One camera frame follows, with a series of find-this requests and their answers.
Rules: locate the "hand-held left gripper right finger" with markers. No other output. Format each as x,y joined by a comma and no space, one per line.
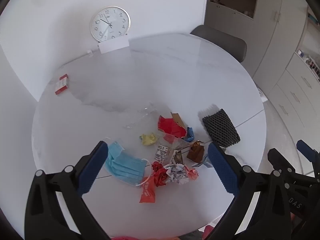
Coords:
222,167

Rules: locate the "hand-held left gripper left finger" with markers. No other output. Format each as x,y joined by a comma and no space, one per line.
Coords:
92,167

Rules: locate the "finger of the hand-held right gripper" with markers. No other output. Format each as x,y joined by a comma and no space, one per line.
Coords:
277,158
306,148

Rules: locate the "blue grey packet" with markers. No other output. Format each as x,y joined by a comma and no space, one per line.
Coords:
203,162

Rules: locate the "blue face mask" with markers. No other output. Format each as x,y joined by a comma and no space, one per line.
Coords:
123,166

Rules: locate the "black foam net sleeve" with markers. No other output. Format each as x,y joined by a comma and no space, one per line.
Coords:
221,128

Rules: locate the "white printed paper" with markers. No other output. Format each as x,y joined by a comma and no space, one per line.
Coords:
177,173

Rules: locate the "orange wrapper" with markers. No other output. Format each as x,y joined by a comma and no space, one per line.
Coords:
147,190

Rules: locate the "red wrapper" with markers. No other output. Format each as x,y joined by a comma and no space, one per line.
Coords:
160,175

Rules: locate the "clear plastic wrap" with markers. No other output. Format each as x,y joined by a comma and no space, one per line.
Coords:
141,116

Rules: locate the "brown crumpled paper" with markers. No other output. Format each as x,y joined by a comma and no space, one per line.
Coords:
196,153

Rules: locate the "pink crumpled scrap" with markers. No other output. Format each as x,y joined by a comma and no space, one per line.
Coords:
192,173

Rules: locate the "torn brown white wrapper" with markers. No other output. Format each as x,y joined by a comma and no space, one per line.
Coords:
178,158

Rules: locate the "blue crumpled paper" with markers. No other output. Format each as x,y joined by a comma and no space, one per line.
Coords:
190,133

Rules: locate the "clear labelled plastic packet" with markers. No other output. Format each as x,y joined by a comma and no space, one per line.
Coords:
162,152

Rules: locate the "grey drawer unit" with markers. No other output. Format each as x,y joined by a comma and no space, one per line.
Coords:
295,87

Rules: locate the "yellow crumpled paper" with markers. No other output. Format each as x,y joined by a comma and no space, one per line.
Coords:
149,139

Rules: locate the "brown cardboard piece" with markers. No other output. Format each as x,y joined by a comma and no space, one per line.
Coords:
178,120

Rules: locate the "red crumpled paper sheet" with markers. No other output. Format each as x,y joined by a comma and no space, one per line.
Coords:
171,126

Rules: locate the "pink garment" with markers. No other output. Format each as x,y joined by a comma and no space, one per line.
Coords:
123,237

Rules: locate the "red and white box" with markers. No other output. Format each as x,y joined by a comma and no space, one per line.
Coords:
61,84

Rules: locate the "small clear holder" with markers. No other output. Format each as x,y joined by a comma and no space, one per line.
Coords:
89,54

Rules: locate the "white card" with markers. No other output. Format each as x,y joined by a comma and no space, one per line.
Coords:
113,45

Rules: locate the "dark grey chair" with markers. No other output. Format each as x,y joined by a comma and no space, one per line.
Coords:
222,42

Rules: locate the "grey wall cabinet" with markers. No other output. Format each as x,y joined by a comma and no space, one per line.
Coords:
272,17

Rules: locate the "round white wall clock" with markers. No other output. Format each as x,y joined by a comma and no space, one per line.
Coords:
110,23

